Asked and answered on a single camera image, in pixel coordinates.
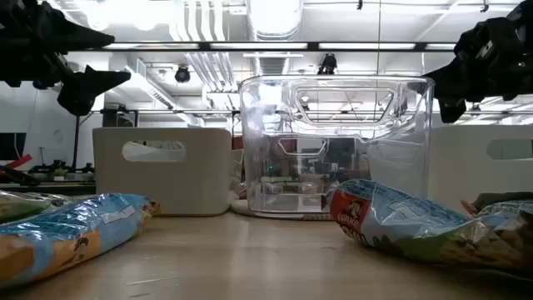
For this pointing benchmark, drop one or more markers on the green snack bag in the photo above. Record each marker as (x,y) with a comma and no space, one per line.
(21,206)

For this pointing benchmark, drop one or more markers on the dark snack bag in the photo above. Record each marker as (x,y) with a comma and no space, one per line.
(499,196)

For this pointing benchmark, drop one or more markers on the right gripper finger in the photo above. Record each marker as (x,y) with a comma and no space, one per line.
(491,35)
(451,91)

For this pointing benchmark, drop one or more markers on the black wall monitor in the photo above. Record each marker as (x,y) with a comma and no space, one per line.
(10,146)

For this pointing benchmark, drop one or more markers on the black ceiling spotlight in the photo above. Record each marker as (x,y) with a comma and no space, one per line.
(329,64)
(182,74)

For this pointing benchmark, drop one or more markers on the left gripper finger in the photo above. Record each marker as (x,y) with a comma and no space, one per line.
(66,35)
(91,89)

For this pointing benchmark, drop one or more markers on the red Chewy granola bar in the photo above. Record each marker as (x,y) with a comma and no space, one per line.
(395,221)

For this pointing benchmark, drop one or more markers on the white plastic bin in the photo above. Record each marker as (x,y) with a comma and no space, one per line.
(166,187)
(458,166)

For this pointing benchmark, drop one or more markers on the silver ceiling air duct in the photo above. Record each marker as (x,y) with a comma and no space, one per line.
(275,21)

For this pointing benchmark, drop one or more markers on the clear plastic bin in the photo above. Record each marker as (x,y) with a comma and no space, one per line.
(250,146)

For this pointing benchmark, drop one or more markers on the black overhead crossbar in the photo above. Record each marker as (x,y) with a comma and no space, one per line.
(204,46)

